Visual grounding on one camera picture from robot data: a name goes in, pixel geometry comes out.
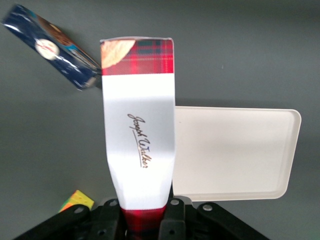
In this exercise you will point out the red tartan cookie box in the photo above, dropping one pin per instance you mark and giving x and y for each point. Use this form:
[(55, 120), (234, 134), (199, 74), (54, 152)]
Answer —
[(138, 125)]

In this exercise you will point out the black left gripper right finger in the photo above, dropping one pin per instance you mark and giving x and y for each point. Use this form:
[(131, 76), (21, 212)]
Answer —
[(175, 217)]

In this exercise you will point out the colourful puzzle cube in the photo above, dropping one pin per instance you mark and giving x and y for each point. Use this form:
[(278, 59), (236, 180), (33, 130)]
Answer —
[(77, 201)]

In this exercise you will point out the pale pink plastic tray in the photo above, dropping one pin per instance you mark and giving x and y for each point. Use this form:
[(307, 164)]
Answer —
[(232, 152)]

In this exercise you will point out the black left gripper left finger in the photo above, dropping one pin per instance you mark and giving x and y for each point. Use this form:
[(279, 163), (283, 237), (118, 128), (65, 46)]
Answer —
[(105, 220)]

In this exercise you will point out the dark grey table mat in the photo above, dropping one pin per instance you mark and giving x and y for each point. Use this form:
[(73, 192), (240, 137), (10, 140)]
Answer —
[(237, 62)]

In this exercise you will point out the dark blue cookie bag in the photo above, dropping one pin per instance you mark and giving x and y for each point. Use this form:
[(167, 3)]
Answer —
[(50, 47)]

